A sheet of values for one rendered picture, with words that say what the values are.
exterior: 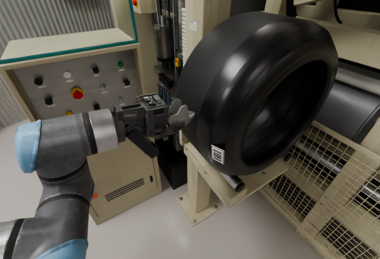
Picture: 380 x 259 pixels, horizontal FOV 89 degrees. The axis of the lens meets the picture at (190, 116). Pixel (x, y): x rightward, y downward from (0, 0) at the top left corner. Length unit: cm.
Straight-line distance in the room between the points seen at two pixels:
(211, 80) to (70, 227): 42
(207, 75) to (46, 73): 75
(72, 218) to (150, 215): 134
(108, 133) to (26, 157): 13
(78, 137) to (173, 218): 138
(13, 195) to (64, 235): 196
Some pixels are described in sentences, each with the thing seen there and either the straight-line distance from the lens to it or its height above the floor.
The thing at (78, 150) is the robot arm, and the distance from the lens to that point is 42.
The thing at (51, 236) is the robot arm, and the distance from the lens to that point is 41.
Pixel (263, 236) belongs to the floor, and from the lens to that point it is 174.
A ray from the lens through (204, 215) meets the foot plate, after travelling 171.
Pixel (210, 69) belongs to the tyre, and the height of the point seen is 134.
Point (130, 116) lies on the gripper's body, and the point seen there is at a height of 130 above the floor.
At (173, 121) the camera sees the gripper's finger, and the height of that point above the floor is 124.
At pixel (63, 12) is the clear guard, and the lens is 98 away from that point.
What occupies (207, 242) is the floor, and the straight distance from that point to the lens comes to 165.
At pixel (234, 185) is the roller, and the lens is 78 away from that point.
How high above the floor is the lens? 155
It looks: 37 degrees down
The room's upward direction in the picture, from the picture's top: straight up
